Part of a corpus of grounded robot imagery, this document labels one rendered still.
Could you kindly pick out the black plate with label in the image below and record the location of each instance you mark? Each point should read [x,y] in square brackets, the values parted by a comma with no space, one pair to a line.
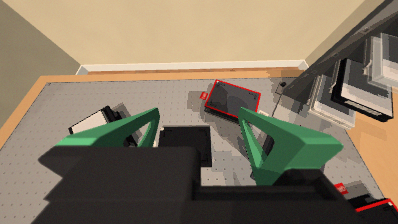
[352,91]

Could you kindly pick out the grey slotted rack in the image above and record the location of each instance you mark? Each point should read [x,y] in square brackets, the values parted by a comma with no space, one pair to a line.
[356,45]

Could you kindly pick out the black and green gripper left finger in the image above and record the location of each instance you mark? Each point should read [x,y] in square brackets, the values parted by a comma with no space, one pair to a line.
[113,134]

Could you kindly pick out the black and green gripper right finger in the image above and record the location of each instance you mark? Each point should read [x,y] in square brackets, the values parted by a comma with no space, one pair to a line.
[296,147]

